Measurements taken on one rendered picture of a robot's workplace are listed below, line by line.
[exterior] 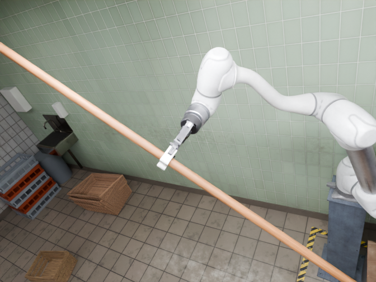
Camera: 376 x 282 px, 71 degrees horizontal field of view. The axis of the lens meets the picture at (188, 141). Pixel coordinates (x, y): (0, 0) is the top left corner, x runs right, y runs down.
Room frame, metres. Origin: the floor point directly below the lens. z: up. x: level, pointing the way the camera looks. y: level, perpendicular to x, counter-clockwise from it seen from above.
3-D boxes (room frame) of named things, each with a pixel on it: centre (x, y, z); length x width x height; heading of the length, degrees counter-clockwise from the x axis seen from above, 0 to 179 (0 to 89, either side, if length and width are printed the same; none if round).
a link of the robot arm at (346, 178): (0.93, -0.83, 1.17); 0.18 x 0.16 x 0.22; 177
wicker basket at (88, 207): (2.73, 1.35, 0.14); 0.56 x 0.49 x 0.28; 56
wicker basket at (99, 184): (2.73, 1.33, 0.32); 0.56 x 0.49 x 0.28; 58
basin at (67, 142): (3.42, 1.75, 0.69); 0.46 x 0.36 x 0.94; 50
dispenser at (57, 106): (3.30, 1.38, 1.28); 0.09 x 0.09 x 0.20; 50
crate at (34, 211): (3.33, 2.52, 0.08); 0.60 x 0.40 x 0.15; 142
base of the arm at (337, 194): (0.96, -0.82, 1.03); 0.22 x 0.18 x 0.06; 46
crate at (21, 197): (3.32, 2.53, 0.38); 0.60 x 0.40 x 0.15; 138
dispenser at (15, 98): (3.84, 2.05, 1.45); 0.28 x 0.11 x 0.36; 50
